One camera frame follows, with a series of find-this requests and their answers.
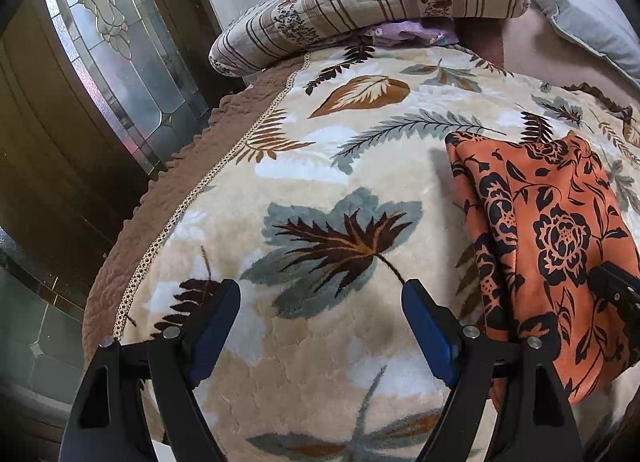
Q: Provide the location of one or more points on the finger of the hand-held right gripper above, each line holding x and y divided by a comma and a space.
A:
617, 289

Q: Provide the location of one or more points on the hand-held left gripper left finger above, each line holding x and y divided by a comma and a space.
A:
215, 334

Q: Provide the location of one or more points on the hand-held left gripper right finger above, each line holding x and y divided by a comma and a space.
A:
430, 334

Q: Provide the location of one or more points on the orange black floral garment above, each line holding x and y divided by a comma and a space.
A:
550, 222

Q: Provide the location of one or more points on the leaf printed plush blanket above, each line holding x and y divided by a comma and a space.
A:
310, 166

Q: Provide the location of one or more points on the brown cushion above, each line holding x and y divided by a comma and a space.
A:
540, 56

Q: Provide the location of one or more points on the wooden door with leaded glass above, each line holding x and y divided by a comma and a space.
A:
40, 141

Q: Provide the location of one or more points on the grey pillow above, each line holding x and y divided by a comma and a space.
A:
590, 16

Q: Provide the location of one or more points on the purple cloth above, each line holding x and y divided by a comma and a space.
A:
405, 31

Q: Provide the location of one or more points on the striped beige folded quilt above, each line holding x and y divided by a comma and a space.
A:
350, 6

